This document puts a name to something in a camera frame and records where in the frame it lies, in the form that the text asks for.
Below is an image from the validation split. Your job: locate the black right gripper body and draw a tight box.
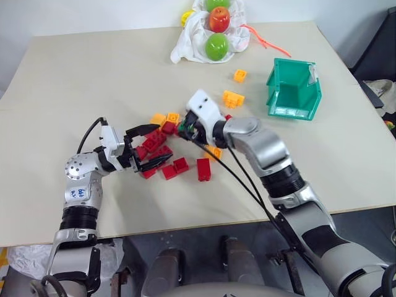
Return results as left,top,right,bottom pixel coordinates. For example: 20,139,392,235
183,111,215,147

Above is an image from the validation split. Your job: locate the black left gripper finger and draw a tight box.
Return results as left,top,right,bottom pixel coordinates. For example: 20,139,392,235
137,154,174,173
124,123,161,139

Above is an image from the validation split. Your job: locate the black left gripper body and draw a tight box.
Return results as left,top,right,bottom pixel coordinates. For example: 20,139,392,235
118,133,144,174

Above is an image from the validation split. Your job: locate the tall red toy block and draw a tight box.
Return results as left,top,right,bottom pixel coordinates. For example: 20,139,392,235
196,157,213,183

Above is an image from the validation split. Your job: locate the teal plastic bin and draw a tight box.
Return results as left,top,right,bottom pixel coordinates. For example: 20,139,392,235
265,57,323,122

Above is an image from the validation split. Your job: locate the green toy apple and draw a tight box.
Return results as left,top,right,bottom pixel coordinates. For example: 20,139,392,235
205,0,231,12
205,33,230,61

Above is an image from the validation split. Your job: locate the white plastic bag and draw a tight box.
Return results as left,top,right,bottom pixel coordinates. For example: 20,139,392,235
170,0,251,65

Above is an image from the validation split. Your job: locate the yellow toy fruit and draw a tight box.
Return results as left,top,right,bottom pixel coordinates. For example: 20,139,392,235
180,10,196,27

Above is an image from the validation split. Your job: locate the dark rounded shape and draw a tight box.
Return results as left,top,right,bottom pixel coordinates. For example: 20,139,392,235
147,246,184,288

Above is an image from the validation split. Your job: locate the red toy apple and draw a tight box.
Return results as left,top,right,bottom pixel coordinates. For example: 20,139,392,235
209,6,231,32

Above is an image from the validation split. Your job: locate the grey robot torso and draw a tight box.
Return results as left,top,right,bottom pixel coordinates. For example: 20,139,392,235
140,272,313,297

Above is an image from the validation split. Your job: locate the crumpled white plastic sheet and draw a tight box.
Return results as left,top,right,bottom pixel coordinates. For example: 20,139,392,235
6,244,62,281

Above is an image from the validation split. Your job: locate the yellow object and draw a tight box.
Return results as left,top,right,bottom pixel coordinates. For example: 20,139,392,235
0,247,11,270

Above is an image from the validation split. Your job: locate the beige cloth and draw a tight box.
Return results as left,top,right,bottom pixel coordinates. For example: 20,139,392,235
361,78,396,110

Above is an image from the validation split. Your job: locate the black chair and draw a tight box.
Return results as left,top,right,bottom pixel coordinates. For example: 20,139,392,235
348,6,396,82

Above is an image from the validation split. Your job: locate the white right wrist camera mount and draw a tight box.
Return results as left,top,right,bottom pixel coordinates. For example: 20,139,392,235
186,89,227,146

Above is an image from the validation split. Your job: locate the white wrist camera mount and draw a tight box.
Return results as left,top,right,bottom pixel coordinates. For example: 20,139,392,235
186,89,227,146
99,124,126,171

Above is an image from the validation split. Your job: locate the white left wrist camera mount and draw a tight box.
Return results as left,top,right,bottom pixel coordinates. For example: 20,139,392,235
99,124,126,171

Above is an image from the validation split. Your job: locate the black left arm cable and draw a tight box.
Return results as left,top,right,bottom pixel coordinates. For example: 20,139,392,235
76,117,108,155

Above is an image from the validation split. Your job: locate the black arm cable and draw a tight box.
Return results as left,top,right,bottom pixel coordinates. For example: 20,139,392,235
227,145,298,248
76,117,108,155
190,137,310,257

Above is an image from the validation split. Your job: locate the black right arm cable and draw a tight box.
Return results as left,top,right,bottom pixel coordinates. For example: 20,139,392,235
227,145,298,248
190,137,310,257

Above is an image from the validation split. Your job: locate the orange string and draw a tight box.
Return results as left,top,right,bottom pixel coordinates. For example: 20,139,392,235
244,25,292,58

